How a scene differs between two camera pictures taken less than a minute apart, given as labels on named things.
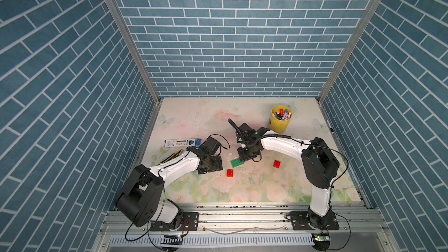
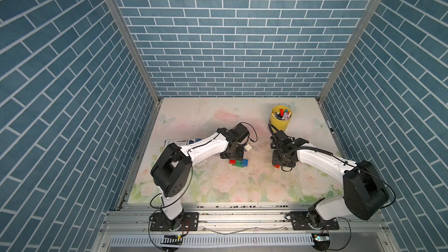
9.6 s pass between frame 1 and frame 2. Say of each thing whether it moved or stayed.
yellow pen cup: stayed
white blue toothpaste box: stayed
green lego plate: stayed
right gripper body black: moved
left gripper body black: moved
